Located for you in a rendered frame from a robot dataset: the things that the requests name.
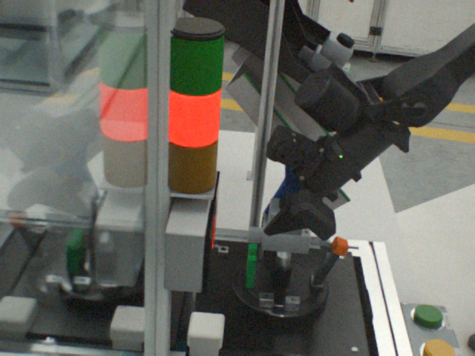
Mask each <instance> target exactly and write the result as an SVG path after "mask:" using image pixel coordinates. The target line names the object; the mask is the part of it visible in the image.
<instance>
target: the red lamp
mask: <svg viewBox="0 0 475 356"><path fill-rule="evenodd" d="M220 96H221V89H220V90H219V91H218V92H217V93H214V94H212V95H208V96H186V95H181V94H178V93H175V92H173V91H171V92H170V98H169V138H168V139H169V140H170V141H171V142H173V143H175V144H178V145H183V146H189V147H200V146H205V145H209V144H212V143H213V142H215V141H216V140H217V138H218V132H219V119H220Z"/></svg>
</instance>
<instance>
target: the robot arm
mask: <svg viewBox="0 0 475 356"><path fill-rule="evenodd" d="M474 74H475V23H474V24H472V25H471V26H470V27H468V28H467V29H465V30H464V31H463V32H461V33H460V34H458V36H457V37H455V38H454V39H453V40H451V41H450V42H448V43H447V44H445V45H444V46H443V47H441V49H439V50H437V51H434V52H432V53H429V54H426V55H423V56H418V57H415V58H413V59H411V60H410V61H409V62H407V63H404V64H403V65H401V66H399V67H397V68H396V69H394V70H392V71H390V72H389V73H388V74H387V75H386V76H380V77H376V78H372V79H365V80H361V81H357V82H354V81H353V80H352V79H351V78H350V77H349V76H348V75H347V74H346V73H345V72H344V69H343V68H342V67H340V66H339V65H338V64H337V63H336V62H333V63H332V64H331V65H330V66H329V67H325V68H322V69H321V70H319V71H317V72H315V73H314V74H313V75H312V74H311V75H309V76H308V77H307V78H306V80H305V81H303V82H302V83H301V85H300V87H299V89H298V91H297V93H296V95H295V98H294V103H295V104H296V105H297V106H298V107H299V108H300V109H301V110H302V111H303V112H304V113H306V114H308V115H309V116H310V117H311V118H312V119H314V120H315V121H316V122H317V123H318V124H319V125H320V126H322V127H323V129H324V130H326V131H328V132H330V133H332V132H336V134H335V135H334V136H330V135H329V134H327V135H325V136H321V135H320V136H319V137H318V140H316V141H313V140H311V139H309V138H308V137H305V136H304V135H302V134H300V133H297V132H295V131H292V130H290V129H288V128H285V127H283V125H277V127H276V128H275V130H274V132H273V134H272V136H271V138H270V140H269V142H268V144H267V152H266V156H267V157H268V158H269V159H270V160H272V161H273V162H279V163H281V164H283V165H284V172H285V177H284V180H283V181H282V183H281V185H280V186H279V188H278V190H277V192H276V193H275V195H274V197H273V198H278V199H280V198H281V197H284V196H285V205H284V206H283V208H282V209H281V210H280V211H279V212H278V213H277V215H276V216H275V217H274V218H273V219H272V220H271V222H270V223H269V224H268V225H267V227H265V228H264V230H263V232H264V233H266V235H267V236H269V237H270V236H274V235H277V234H283V233H284V232H288V231H294V230H298V229H304V228H308V229H309V230H311V231H312V232H313V233H314V234H315V235H316V236H317V237H319V238H320V239H321V240H323V241H327V240H328V239H329V238H331V237H332V236H333V235H335V234H336V222H335V212H334V210H332V209H331V208H330V207H329V206H328V205H325V204H324V203H323V202H322V197H323V198H325V197H326V198H328V199H329V200H330V201H331V202H334V201H335V200H337V199H338V194H337V191H338V190H339V188H341V187H342V186H343V185H344V184H347V183H348V182H349V181H350V180H351V179H353V180H354V181H355V182H358V181H359V180H360V179H361V171H362V170H363V168H365V167H366V166H368V165H369V164H370V163H371V162H372V161H373V160H374V159H375V158H377V157H378V156H379V155H380V154H383V153H384V152H385V151H386V149H388V148H389V147H390V146H391V145H392V144H394V145H395V146H396V147H399V149H400V150H402V152H403V153H405V154H406V153H408V152H409V138H410V130H409V128H408V127H416V128H420V127H422V126H424V125H427V124H428V123H430V122H431V121H433V120H434V119H435V118H436V117H437V115H438V114H439V113H441V112H442V111H443V110H444V109H445V108H446V107H447V106H448V105H449V104H450V103H451V101H452V98H453V97H455V95H456V92H457V91H458V89H459V87H460V86H461V85H462V84H463V82H464V81H465V80H467V79H468V78H469V77H471V76H472V75H474ZM380 98H382V100H383V101H381V99H380ZM394 122H398V123H399V124H396V123H394Z"/></svg>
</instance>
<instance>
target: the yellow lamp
mask: <svg viewBox="0 0 475 356"><path fill-rule="evenodd" d="M217 144H218V138H217V140H216V141H215V142H213V143H212V144H209V145H205V146H200V147H189V146H183V145H178V144H175V143H173V142H169V143H168V186H169V187H170V188H172V189H174V190H175V191H176V192H180V193H184V194H199V193H203V192H206V191H207V190H209V189H210V188H212V187H213V186H214V184H215V181H216V168H217Z"/></svg>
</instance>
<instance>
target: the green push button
mask: <svg viewBox="0 0 475 356"><path fill-rule="evenodd" d="M413 318H414V320H415V321H416V322H418V323H419V324H421V325H423V326H424V327H426V328H430V329H435V328H438V327H440V326H441V323H442V319H443V315H442V313H441V312H440V310H439V309H438V308H437V307H435V306H431V305H428V304H423V305H418V306H417V307H416V308H415V309H414V312H413Z"/></svg>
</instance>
